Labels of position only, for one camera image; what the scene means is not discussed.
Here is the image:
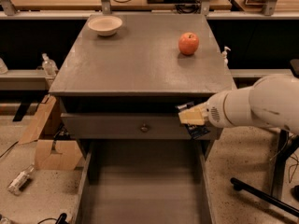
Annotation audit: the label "plastic bottle lying on floor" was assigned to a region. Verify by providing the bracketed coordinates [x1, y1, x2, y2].
[7, 164, 35, 195]

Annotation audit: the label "red apple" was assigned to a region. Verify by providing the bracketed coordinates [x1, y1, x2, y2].
[178, 33, 199, 55]

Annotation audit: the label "black chair base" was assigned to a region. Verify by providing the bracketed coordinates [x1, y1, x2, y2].
[230, 131, 299, 217]

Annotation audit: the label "grey open bottom drawer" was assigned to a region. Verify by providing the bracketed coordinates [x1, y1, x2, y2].
[72, 140, 216, 224]

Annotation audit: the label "grey drawer cabinet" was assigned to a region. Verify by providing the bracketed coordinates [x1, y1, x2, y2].
[49, 13, 240, 161]

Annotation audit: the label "dark blue rxbar wrapper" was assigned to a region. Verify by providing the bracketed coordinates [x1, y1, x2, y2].
[176, 102, 210, 140]

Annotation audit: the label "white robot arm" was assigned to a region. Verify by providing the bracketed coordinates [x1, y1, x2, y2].
[178, 75, 299, 134]

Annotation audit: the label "grey middle drawer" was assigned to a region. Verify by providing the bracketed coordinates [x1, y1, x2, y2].
[61, 112, 223, 141]

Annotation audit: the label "round drawer knob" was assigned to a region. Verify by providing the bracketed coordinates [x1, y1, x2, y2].
[140, 124, 149, 133]

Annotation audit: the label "white pump dispenser bottle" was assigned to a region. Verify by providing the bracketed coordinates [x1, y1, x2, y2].
[221, 46, 231, 65]

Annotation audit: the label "white ceramic bowl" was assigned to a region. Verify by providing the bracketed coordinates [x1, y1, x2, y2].
[88, 16, 122, 36]

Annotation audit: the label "metal shelf rail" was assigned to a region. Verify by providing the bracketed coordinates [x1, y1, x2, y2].
[0, 10, 299, 21]

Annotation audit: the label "black cable bundle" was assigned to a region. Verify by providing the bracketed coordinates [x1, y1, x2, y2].
[175, 2, 203, 15]

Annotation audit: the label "brown cardboard box pieces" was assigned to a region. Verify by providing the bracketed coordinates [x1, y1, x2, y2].
[19, 95, 83, 171]

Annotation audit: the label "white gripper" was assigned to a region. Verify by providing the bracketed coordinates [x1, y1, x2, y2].
[178, 86, 255, 129]

